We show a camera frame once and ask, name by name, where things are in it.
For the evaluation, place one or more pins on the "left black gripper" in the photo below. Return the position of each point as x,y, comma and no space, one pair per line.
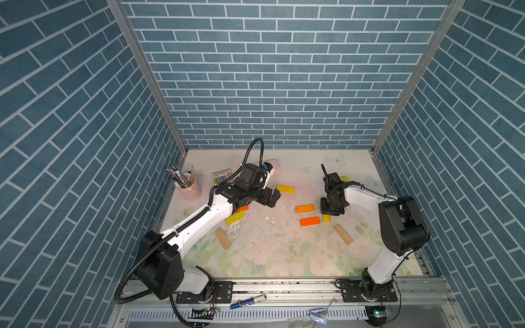
264,199

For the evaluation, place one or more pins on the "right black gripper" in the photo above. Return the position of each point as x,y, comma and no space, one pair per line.
325,211

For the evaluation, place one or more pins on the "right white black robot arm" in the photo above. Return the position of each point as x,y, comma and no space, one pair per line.
403,228

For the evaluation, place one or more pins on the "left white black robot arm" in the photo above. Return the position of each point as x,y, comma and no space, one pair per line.
162,270

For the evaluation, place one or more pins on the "orange block left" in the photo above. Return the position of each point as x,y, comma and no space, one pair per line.
243,208

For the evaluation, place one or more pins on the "light orange block centre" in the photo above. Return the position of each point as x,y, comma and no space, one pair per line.
305,208

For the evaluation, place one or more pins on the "colourful marker box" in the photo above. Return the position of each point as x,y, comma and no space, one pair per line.
221,176

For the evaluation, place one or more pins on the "orange block centre low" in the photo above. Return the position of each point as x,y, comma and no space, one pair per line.
309,221

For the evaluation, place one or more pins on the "wooden block right low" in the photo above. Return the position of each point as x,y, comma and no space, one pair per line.
344,235

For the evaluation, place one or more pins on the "pink pencil case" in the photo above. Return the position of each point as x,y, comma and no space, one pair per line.
275,165

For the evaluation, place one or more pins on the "pink pen cup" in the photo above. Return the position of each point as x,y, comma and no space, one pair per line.
191,193

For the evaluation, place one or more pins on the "wooden block left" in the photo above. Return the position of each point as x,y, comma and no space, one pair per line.
223,239

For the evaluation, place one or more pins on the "pens in cup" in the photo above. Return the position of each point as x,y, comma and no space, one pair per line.
184,180

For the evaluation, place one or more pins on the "clear plastic bag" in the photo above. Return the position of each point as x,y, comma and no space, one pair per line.
315,318

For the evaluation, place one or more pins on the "green lit circuit board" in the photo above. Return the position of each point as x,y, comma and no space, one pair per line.
376,316

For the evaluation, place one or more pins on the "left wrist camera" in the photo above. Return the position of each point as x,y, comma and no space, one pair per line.
255,176

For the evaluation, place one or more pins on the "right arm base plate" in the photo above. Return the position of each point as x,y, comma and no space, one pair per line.
355,291

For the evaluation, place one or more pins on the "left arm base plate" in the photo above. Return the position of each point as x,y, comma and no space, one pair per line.
214,292

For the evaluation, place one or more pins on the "aluminium front rail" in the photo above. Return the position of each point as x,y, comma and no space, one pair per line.
418,297

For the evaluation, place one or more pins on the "blue screwdriver on rail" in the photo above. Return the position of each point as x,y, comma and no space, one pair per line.
248,302

